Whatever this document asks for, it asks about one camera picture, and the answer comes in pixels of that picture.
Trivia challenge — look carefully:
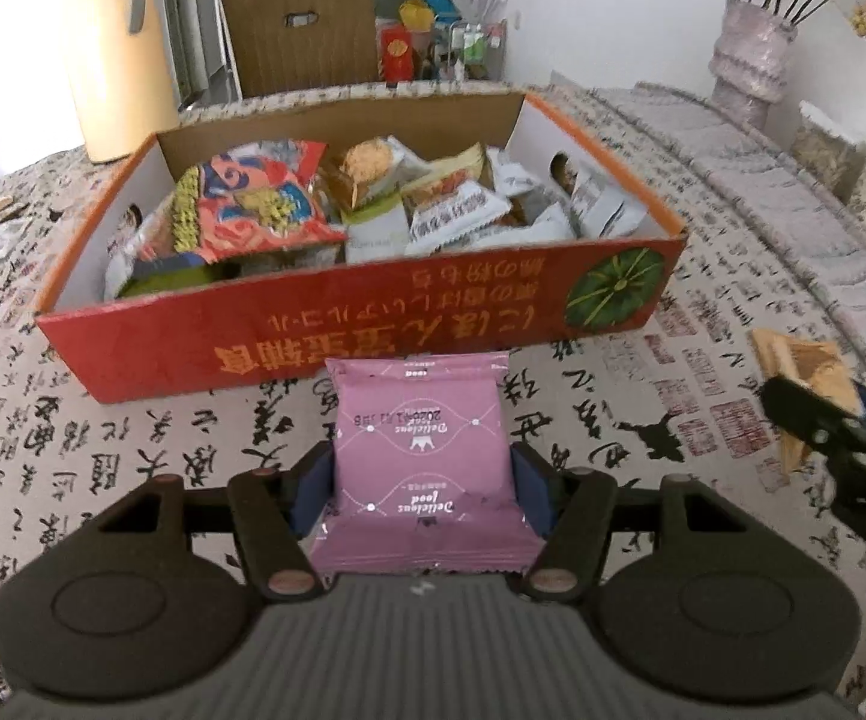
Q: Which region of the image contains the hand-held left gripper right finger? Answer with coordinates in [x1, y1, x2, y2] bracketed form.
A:
[509, 441, 734, 602]

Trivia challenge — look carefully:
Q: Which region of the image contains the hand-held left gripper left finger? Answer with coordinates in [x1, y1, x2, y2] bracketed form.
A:
[91, 441, 338, 602]

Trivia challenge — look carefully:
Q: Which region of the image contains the tan snack packet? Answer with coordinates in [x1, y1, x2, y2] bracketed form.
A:
[749, 326, 866, 475]

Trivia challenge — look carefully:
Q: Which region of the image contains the pink snack packet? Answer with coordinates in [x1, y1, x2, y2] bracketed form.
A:
[308, 351, 541, 575]

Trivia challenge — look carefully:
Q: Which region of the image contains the red orange cardboard box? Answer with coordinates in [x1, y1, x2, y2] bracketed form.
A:
[34, 88, 690, 406]

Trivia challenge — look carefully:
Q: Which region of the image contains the heap of mixed snacks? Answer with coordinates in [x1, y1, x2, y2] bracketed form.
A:
[103, 136, 648, 299]

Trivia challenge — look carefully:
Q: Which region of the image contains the calligraphy print tablecloth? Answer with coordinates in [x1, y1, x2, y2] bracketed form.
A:
[0, 79, 866, 720]

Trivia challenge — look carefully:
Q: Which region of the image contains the glass jar white lid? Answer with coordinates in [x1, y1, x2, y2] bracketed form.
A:
[788, 100, 866, 200]

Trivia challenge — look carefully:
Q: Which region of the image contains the red patterned snack bag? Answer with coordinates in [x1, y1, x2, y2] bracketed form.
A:
[173, 138, 348, 265]

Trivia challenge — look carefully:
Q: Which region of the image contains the pink ribbed vase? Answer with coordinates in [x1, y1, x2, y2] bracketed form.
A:
[709, 0, 798, 130]

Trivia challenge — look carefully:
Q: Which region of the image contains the brown cardboard carton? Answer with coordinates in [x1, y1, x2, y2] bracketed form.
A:
[220, 0, 382, 99]

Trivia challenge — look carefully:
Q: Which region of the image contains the red gift box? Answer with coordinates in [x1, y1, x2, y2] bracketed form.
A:
[379, 23, 414, 84]

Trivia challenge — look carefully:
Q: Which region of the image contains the yellow thermos jug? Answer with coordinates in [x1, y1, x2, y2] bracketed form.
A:
[59, 0, 182, 164]

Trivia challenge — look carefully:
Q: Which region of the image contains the wire storage rack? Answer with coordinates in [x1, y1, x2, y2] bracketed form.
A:
[431, 18, 510, 84]

